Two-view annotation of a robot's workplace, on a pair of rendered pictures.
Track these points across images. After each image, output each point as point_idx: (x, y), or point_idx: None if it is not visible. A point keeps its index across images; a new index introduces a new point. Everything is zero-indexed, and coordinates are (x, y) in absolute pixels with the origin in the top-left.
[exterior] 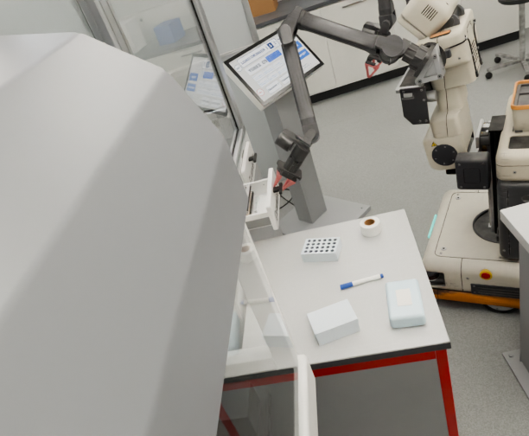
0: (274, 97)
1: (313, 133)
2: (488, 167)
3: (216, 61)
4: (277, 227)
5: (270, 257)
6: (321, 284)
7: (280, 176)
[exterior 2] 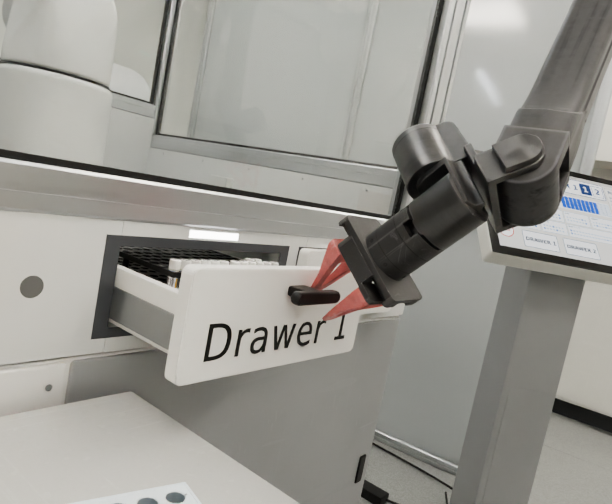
0: (528, 255)
1: (528, 150)
2: None
3: (437, 52)
4: (180, 375)
5: (57, 446)
6: None
7: (336, 249)
